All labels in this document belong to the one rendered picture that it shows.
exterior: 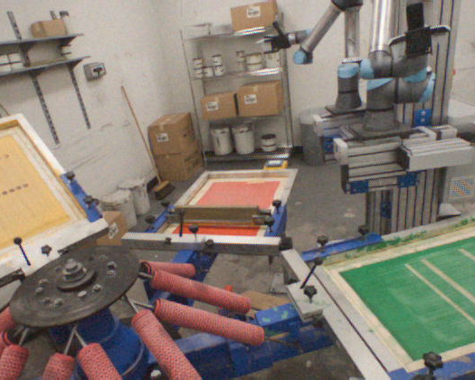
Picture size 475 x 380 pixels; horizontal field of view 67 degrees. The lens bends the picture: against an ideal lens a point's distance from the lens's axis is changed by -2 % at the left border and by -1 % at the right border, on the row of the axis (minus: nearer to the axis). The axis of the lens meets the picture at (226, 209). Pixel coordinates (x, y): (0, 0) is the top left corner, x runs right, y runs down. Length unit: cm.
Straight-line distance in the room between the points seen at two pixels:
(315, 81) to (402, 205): 318
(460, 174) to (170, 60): 433
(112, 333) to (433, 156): 143
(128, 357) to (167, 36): 499
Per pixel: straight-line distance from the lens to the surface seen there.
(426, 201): 226
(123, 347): 100
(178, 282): 99
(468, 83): 528
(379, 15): 162
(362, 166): 182
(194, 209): 169
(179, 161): 493
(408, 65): 149
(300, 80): 514
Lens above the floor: 177
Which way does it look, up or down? 26 degrees down
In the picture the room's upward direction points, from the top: 10 degrees counter-clockwise
